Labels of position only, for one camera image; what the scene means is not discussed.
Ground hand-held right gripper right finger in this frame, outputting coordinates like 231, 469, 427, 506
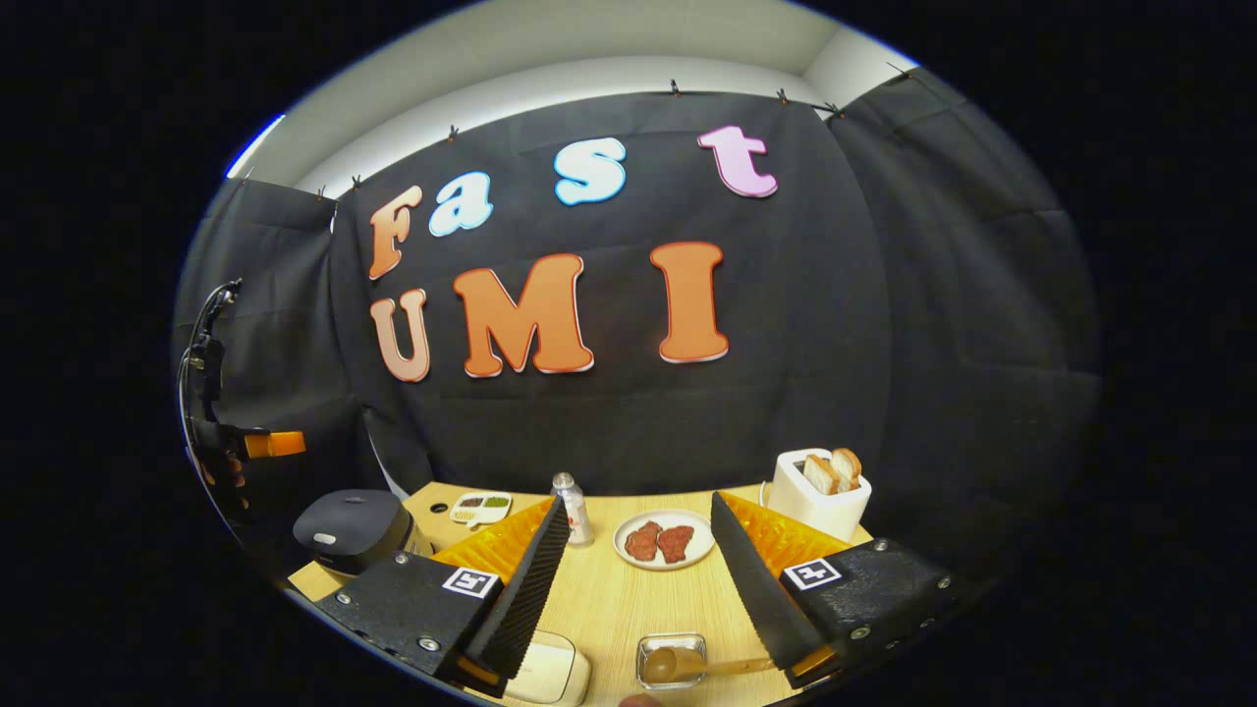
710, 491, 968, 688

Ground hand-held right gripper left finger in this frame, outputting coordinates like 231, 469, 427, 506
314, 496, 573, 700

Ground white rice box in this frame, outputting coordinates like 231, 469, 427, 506
506, 631, 592, 706

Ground metal wire chopstick holder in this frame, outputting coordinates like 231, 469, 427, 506
635, 633, 708, 691

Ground dark grey rice cooker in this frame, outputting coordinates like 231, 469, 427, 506
293, 489, 433, 577

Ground wooden spoon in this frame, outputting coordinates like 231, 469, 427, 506
642, 646, 777, 685

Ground white toaster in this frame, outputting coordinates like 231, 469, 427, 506
766, 449, 873, 544

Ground clear drink bottle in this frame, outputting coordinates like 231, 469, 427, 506
551, 472, 595, 547

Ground white divided grain dish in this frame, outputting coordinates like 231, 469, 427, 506
449, 491, 514, 526

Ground white round plate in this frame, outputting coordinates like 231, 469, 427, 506
613, 510, 716, 571

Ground black backdrop cloth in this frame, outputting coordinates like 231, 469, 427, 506
172, 69, 1101, 590

